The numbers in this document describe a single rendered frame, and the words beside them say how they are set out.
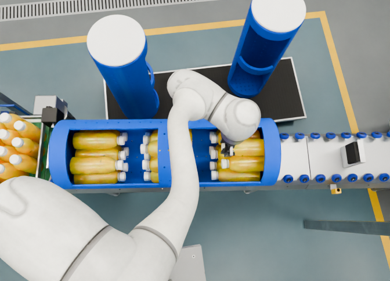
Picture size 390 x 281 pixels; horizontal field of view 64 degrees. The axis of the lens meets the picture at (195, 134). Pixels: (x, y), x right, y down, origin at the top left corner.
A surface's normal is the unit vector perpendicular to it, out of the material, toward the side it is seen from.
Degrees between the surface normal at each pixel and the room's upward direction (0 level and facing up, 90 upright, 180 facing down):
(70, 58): 0
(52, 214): 36
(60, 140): 10
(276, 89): 0
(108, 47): 0
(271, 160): 24
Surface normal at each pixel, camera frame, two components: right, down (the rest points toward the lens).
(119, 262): 0.46, -0.57
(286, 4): 0.04, -0.25
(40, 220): 0.19, -0.54
